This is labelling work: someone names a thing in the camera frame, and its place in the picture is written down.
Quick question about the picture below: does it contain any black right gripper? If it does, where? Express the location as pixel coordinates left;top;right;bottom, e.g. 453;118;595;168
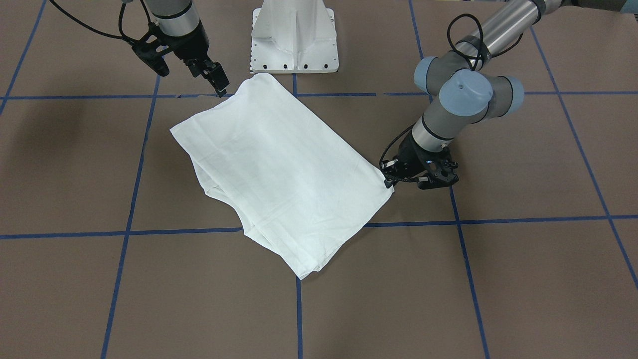
172;25;229;98

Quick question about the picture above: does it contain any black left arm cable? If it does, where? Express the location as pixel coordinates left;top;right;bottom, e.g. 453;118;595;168
447;14;491;70

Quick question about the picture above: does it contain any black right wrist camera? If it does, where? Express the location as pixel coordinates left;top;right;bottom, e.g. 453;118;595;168
131;22;169;77

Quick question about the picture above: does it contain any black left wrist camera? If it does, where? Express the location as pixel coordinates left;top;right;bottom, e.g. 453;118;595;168
417;147;460;190

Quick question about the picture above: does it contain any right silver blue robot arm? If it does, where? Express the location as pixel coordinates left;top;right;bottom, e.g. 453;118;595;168
147;0;229;97

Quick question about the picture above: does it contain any white long-sleeve printed shirt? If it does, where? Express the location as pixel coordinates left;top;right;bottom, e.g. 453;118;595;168
170;73;393;279

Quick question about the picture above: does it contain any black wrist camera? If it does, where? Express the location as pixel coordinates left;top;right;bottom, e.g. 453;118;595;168
131;22;169;77
417;147;460;190

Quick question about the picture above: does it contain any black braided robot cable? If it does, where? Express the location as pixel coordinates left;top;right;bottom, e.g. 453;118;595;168
49;0;150;45

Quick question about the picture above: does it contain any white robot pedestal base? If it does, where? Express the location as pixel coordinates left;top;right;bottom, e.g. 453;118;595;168
249;0;339;74

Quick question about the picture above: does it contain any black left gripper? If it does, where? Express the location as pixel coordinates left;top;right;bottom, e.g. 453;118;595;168
381;134;439;188

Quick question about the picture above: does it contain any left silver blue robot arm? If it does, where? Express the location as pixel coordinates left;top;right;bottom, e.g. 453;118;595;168
379;0;561;190

